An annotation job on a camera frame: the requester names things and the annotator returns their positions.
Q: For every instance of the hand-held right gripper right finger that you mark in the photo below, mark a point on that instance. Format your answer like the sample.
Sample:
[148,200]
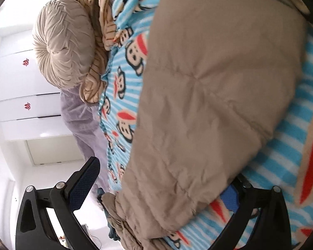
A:
[232,195]

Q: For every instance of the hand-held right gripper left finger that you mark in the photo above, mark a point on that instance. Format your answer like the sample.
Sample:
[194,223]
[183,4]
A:
[83,185]

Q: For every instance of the brown puffer jacket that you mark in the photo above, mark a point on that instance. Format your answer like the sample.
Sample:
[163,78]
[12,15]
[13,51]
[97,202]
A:
[211,96]

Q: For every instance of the dark teal cloth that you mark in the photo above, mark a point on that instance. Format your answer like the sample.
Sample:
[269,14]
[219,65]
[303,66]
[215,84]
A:
[112,229]

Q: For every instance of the purple fleece bed sheet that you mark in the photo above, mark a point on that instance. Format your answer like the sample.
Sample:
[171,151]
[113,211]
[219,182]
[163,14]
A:
[81,125]

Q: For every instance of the blue striped monkey print blanket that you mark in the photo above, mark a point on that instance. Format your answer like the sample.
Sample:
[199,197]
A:
[289,148]

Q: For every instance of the red wardrobe sticker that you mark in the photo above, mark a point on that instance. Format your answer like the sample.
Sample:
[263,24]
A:
[25,62]
[27,106]

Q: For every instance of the white wardrobe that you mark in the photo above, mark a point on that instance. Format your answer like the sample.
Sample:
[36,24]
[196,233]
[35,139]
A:
[21,83]

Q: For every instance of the round beige pleated cushion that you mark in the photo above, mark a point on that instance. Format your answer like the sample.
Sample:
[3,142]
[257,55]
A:
[65,47]

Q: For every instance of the tiger striped plush blanket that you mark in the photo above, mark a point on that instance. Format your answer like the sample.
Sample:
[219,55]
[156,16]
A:
[108,28]

